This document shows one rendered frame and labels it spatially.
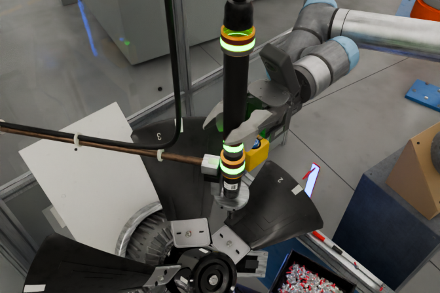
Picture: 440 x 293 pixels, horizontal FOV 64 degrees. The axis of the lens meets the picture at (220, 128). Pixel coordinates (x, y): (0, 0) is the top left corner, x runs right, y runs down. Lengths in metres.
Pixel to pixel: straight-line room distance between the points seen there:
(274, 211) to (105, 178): 0.44
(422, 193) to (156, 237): 0.81
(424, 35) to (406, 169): 0.55
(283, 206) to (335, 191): 1.59
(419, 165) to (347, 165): 1.52
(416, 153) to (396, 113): 2.08
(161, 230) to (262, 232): 0.25
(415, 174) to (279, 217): 0.49
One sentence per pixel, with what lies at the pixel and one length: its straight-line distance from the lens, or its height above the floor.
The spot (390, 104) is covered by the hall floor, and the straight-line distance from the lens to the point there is 3.32.
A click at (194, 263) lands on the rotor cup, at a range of 0.78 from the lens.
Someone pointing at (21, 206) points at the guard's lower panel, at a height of 0.90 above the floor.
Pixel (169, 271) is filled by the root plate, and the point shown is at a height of 1.24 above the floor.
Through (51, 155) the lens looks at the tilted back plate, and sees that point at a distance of 0.94.
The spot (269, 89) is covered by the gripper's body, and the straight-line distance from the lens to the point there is 0.60.
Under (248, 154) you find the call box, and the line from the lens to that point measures 1.20.
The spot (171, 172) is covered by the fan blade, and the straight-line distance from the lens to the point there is 0.81.
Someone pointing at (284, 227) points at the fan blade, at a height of 1.18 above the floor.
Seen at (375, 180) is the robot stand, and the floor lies 1.00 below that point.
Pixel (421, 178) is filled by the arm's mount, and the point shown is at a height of 1.12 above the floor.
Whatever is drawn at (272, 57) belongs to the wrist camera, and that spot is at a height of 1.68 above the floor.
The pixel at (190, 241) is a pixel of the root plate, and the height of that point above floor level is 1.24.
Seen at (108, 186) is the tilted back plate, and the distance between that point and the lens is 0.97.
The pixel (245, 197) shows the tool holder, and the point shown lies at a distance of 0.70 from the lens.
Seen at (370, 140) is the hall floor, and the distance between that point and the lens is 2.93.
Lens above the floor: 1.98
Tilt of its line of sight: 45 degrees down
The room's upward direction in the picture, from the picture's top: straight up
